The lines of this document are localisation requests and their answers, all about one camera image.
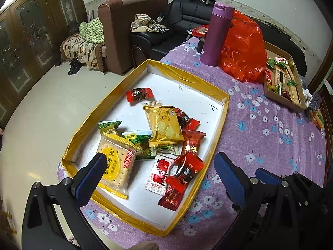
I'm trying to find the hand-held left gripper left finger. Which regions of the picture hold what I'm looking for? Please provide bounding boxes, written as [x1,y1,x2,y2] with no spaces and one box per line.
[21,152,110,250]

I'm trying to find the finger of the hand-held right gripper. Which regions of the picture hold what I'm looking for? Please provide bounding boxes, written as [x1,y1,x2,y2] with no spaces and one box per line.
[255,167,281,186]

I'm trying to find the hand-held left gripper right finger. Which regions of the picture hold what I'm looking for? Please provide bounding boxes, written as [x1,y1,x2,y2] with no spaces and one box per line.
[211,151,299,250]

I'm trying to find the clear yellow-label cracker packet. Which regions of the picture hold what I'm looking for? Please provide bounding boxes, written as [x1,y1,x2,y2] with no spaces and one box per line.
[96,134,143,200]

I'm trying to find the small red black candy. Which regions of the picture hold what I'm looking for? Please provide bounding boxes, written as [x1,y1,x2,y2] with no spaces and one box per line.
[173,107,201,131]
[165,152,206,194]
[126,87,153,106]

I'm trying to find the red gold-print snack packet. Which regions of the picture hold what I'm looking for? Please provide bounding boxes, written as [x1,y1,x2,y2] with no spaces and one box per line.
[181,129,207,159]

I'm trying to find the small green white packet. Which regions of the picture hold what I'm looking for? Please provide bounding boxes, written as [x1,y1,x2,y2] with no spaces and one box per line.
[152,144,180,157]

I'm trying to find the shiny gold snack packet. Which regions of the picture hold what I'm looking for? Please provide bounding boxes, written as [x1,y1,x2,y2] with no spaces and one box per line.
[143,105,186,148]

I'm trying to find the yellow-edged white tray box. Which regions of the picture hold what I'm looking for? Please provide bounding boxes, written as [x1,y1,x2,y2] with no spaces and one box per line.
[61,59,231,237]

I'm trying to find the clear beige cracker bar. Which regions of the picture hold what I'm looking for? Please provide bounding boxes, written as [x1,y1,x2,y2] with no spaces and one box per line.
[142,100,163,110]

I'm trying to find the pile of assorted snacks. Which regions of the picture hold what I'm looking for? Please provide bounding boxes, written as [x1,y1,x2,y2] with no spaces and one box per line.
[265,57,303,103]

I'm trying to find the purple floral cloth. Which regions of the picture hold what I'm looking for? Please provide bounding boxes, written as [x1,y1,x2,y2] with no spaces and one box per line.
[56,35,331,250]

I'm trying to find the green yellow-label snack packet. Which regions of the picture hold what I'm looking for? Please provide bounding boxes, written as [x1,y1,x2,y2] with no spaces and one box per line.
[122,130,154,160]

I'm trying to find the maroon gold-script packet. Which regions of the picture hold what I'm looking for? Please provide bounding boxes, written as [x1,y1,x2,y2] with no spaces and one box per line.
[158,185,184,211]

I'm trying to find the white red-print packet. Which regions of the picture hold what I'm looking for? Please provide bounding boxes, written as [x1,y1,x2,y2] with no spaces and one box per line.
[144,153,175,196]

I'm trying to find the grey metal object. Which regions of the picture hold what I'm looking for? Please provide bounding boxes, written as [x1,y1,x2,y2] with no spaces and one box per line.
[308,92,322,110]

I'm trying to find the black boots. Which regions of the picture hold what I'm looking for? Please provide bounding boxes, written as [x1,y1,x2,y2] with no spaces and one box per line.
[68,58,81,76]

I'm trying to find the brown cardboard box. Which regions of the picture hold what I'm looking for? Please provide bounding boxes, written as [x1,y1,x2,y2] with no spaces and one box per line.
[263,41,307,113]

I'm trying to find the beige patterned blanket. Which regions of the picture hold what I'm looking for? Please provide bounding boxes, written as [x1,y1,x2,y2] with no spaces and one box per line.
[60,32,107,73]

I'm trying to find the orange plastic bag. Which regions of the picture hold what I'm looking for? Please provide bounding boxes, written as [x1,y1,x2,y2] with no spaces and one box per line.
[218,10,268,84]

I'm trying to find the black leather couch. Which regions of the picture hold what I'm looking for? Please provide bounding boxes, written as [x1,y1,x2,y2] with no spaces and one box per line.
[250,17,305,76]

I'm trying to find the purple thermos bottle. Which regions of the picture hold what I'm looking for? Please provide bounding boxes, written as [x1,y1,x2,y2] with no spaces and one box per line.
[200,2,235,67]

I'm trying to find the brown armchair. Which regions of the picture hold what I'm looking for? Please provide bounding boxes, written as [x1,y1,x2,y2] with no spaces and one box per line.
[97,0,169,76]

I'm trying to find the dark wooden glass cabinet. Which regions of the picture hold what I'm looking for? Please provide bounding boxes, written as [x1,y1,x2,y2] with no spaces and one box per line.
[0,0,86,131]

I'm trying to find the green patterned cushion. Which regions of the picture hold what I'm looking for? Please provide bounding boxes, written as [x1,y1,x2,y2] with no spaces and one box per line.
[78,17,104,44]

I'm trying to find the red box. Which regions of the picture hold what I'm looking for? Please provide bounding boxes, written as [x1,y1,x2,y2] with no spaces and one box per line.
[191,25,210,37]

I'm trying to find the black leather sofa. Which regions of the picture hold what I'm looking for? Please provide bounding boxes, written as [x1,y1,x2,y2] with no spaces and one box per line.
[130,0,216,60]

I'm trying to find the plaid cloth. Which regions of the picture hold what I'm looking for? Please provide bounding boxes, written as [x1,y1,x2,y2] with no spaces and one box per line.
[130,14,169,33]

